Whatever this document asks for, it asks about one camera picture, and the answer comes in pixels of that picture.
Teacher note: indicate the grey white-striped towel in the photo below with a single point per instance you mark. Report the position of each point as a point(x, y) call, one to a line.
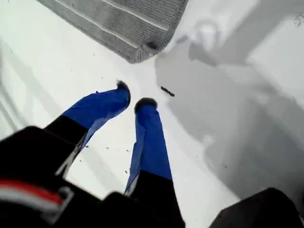
point(118, 19)

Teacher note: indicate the small black scrap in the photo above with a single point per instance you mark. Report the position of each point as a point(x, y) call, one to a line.
point(167, 91)

